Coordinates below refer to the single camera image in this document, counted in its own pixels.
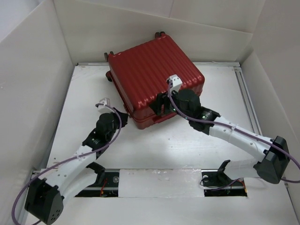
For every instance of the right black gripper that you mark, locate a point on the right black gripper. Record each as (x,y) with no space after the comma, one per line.
(161,98)

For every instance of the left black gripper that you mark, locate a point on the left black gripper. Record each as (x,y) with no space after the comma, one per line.
(123,116)

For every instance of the red hard-shell suitcase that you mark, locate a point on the red hard-shell suitcase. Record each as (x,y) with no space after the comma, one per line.
(141,72)

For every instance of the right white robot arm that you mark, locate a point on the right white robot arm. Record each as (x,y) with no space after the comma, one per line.
(269,156)

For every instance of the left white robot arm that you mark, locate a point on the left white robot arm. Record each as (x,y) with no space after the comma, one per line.
(47,197)

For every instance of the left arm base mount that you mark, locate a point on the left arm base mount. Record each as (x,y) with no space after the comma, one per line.
(109,187)

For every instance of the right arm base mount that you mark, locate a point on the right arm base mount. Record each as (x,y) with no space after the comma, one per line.
(216,184)

